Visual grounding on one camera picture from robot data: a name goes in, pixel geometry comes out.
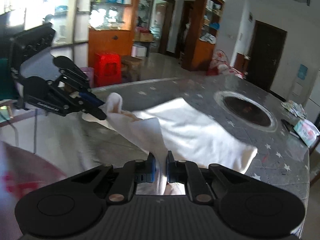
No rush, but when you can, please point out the white cream garment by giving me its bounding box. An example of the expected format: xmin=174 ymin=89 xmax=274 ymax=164
xmin=82 ymin=93 xmax=258 ymax=195

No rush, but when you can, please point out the red plastic stool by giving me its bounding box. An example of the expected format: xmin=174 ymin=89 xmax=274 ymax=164
xmin=94 ymin=53 xmax=121 ymax=87

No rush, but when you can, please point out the grey star quilted table cover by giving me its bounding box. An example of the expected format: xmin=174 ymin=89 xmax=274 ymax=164
xmin=1 ymin=76 xmax=310 ymax=203

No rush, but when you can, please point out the round black induction cooktop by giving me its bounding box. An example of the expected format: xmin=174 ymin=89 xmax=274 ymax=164
xmin=214 ymin=91 xmax=278 ymax=132

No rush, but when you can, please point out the polka dot play tent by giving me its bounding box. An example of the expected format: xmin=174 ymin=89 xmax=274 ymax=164
xmin=206 ymin=50 xmax=243 ymax=79

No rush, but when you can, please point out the floral crumpled cloth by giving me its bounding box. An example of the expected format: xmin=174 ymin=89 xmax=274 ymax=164
xmin=281 ymin=100 xmax=306 ymax=119

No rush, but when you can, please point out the tissue box pastel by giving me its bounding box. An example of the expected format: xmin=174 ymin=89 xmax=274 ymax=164
xmin=293 ymin=119 xmax=319 ymax=147

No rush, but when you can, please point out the wooden shelf cabinet left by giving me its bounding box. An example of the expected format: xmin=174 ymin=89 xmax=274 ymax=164
xmin=182 ymin=0 xmax=223 ymax=71

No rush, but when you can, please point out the white refrigerator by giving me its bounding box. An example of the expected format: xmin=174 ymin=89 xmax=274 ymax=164
xmin=304 ymin=71 xmax=320 ymax=128

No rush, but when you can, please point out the dark wooden door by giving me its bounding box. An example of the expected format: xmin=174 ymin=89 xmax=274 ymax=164
xmin=246 ymin=21 xmax=287 ymax=92

